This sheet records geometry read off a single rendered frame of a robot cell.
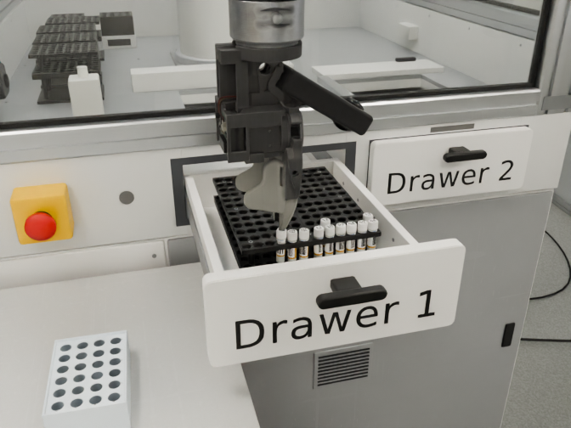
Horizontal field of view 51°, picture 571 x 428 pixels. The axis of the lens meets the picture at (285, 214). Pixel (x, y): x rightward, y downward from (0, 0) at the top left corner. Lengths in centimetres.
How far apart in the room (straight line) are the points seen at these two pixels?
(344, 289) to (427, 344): 65
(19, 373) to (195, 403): 22
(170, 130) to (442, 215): 50
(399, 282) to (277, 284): 14
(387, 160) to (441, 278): 33
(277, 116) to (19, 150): 41
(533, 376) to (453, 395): 66
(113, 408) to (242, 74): 37
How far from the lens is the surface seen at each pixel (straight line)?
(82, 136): 88
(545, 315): 229
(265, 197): 65
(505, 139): 107
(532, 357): 208
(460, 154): 99
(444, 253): 67
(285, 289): 62
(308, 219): 77
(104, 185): 91
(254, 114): 60
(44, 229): 86
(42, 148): 89
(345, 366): 119
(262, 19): 59
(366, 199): 85
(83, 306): 89
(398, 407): 133
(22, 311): 91
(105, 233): 94
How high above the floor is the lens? 125
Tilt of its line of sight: 27 degrees down
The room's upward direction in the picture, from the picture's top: straight up
